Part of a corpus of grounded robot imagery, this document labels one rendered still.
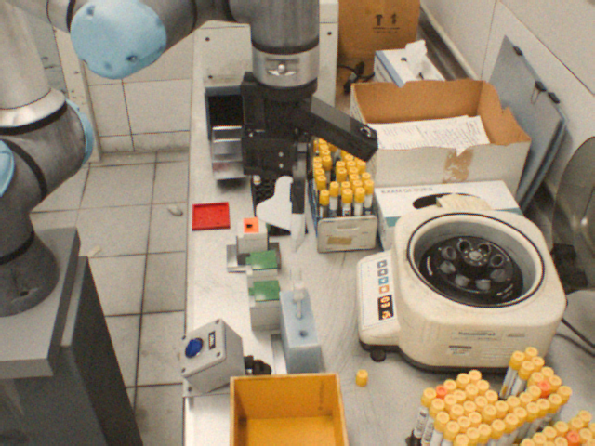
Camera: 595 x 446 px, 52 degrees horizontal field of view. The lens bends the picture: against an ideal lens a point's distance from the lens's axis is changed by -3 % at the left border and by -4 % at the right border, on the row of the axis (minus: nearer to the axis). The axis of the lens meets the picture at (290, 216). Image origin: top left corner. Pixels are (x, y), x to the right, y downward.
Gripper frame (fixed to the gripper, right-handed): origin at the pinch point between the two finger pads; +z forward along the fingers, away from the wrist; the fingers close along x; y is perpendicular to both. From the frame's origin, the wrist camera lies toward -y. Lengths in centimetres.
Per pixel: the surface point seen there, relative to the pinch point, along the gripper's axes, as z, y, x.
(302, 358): 13.6, -0.7, 12.6
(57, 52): 48, 115, -158
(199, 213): 19.6, 21.9, -23.9
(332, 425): 20.5, -5.1, 17.8
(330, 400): 16.7, -4.7, 16.6
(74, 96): 68, 112, -159
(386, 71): 14, -12, -76
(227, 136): 14.2, 19.9, -42.5
